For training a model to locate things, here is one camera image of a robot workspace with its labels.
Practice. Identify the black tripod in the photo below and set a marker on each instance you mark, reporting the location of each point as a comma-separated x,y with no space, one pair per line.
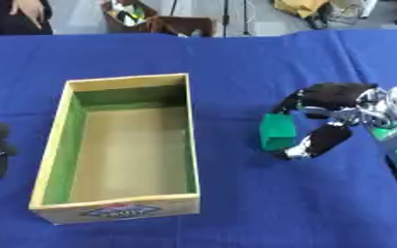
233,17

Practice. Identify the person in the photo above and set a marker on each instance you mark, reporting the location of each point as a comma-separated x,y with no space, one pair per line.
16,16

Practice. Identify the brown open bag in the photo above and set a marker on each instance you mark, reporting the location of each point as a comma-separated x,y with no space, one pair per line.
145,21

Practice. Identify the yellow bag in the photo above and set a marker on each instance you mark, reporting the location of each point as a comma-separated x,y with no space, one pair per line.
301,8

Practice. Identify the green rectangular block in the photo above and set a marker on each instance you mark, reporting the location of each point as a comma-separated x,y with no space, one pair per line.
277,130

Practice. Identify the tan cardboard box green inside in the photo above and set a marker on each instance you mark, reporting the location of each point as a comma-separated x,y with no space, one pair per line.
131,147

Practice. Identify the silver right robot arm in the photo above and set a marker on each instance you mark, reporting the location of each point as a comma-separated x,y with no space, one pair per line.
393,122

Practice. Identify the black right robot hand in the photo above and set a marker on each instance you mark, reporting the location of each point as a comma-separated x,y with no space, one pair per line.
332,97

